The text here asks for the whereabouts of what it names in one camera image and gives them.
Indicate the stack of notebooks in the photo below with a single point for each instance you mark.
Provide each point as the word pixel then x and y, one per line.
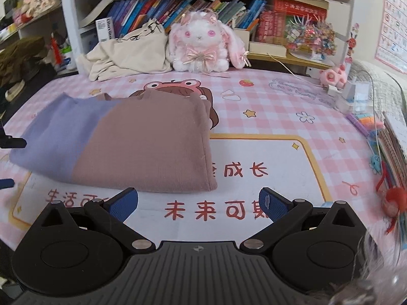
pixel 396 146

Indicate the white labelled box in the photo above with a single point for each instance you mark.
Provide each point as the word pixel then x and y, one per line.
pixel 104 29

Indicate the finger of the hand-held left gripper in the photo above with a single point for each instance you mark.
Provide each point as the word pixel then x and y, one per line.
pixel 12 142
pixel 6 184

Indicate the red pompom charm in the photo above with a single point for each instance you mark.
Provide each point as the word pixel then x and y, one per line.
pixel 392 201

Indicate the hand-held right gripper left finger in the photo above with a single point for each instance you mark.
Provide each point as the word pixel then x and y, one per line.
pixel 122 203

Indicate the red tassel charm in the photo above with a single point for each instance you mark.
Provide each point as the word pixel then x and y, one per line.
pixel 56 50

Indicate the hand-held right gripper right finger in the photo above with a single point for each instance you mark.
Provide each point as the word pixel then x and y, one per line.
pixel 273 205

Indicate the pink pig toy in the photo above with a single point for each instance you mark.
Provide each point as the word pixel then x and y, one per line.
pixel 332 75

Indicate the white charger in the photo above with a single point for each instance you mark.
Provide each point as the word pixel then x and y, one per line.
pixel 349 95

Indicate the blue charm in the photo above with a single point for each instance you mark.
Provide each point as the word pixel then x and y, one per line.
pixel 375 162

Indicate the red book box set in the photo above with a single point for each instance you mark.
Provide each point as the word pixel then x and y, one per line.
pixel 286 19

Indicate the cream thick flat book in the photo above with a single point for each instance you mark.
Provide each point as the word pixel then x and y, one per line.
pixel 268 49

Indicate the alphabet wall poster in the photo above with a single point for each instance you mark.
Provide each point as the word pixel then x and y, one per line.
pixel 392 22

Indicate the red cartoon wall stickers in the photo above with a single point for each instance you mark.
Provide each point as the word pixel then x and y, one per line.
pixel 352 43

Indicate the cream cloth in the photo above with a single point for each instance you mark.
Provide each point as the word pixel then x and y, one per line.
pixel 133 54

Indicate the thick white paperback book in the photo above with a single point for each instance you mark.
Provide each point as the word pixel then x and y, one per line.
pixel 98 9

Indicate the white pink plush bunny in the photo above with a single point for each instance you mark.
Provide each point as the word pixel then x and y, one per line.
pixel 198 44

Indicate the white bookshelf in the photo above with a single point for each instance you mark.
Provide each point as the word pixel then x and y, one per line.
pixel 66 22

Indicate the colourful beaded tree ornament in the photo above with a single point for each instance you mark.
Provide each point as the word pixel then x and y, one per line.
pixel 313 38

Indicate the white tub with green lid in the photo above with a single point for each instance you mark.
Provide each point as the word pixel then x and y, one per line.
pixel 68 58

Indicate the olive brown jacket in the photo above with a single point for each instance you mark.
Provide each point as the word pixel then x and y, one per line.
pixel 22 57

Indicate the row of colourful books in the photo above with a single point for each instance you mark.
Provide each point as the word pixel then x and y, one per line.
pixel 178 11

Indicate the pink and purple sweater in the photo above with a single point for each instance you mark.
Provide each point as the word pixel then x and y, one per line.
pixel 143 146

